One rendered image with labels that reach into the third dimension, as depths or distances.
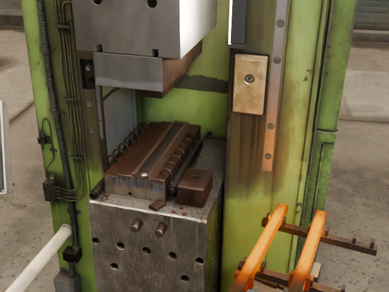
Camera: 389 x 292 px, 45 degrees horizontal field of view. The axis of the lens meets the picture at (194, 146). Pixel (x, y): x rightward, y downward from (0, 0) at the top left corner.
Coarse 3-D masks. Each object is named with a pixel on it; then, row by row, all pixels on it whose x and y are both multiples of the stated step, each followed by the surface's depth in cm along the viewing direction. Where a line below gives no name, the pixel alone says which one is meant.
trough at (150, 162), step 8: (176, 128) 175; (168, 136) 168; (160, 144) 161; (168, 144) 163; (152, 152) 154; (160, 152) 157; (152, 160) 152; (144, 168) 147; (136, 176) 142; (144, 176) 143
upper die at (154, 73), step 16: (192, 48) 151; (96, 64) 129; (112, 64) 128; (128, 64) 126; (144, 64) 125; (160, 64) 124; (176, 64) 136; (96, 80) 131; (112, 80) 130; (128, 80) 128; (144, 80) 127; (160, 80) 126
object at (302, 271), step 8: (320, 216) 129; (312, 224) 125; (320, 224) 126; (312, 232) 122; (320, 232) 122; (312, 240) 119; (304, 248) 115; (312, 248) 116; (304, 256) 112; (312, 256) 112; (304, 264) 110; (296, 272) 106; (304, 272) 107; (296, 280) 102; (304, 280) 103; (296, 288) 100; (304, 288) 105
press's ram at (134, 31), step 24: (72, 0) 123; (96, 0) 121; (120, 0) 119; (144, 0) 118; (168, 0) 116; (192, 0) 125; (216, 0) 153; (96, 24) 124; (120, 24) 122; (144, 24) 120; (168, 24) 119; (192, 24) 128; (96, 48) 127; (120, 48) 125; (144, 48) 123; (168, 48) 121
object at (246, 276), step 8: (280, 208) 137; (272, 216) 133; (280, 216) 133; (272, 224) 130; (280, 224) 133; (264, 232) 126; (272, 232) 127; (264, 240) 123; (272, 240) 127; (256, 248) 121; (264, 248) 121; (256, 256) 118; (264, 256) 121; (248, 264) 115; (256, 264) 115; (240, 272) 112; (248, 272) 112; (240, 280) 109; (248, 280) 110; (232, 288) 107; (240, 288) 107; (248, 288) 111
